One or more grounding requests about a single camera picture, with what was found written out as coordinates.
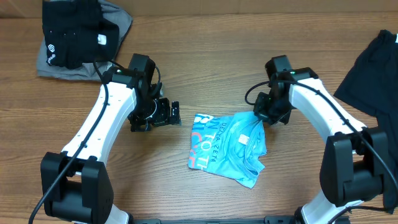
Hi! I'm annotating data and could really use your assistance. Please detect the light blue t-shirt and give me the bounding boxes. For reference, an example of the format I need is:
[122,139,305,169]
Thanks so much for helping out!
[188,111,267,189]

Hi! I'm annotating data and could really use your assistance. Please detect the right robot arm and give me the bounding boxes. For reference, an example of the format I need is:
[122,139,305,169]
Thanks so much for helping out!
[254,55,397,224]

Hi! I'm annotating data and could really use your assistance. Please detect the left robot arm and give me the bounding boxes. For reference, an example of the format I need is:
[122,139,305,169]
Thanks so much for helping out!
[29,54,181,223]

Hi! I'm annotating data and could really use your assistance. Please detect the grey folded garment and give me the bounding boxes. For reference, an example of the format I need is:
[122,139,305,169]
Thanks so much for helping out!
[36,0,133,80]

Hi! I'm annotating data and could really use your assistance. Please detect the black garment at right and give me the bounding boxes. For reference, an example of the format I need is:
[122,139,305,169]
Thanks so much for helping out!
[333,29,398,215]

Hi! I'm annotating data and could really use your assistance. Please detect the black folded garment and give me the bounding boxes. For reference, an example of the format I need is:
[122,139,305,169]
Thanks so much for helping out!
[42,0,119,69]

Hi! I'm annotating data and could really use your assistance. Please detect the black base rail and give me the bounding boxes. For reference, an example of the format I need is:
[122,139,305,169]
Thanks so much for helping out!
[132,215,300,224]

